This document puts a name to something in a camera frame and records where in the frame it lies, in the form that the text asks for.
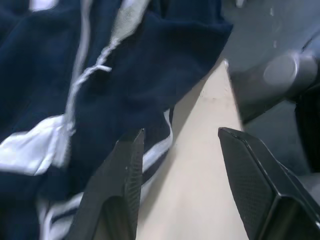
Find navy and white zip jacket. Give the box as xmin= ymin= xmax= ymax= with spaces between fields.
xmin=0 ymin=0 xmax=234 ymax=240

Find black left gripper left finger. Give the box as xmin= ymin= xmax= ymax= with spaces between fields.
xmin=66 ymin=128 xmax=145 ymax=240

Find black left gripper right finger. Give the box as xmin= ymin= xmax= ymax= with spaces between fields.
xmin=217 ymin=127 xmax=320 ymax=240

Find silver robot body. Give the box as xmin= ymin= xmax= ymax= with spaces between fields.
xmin=229 ymin=29 xmax=320 ymax=174

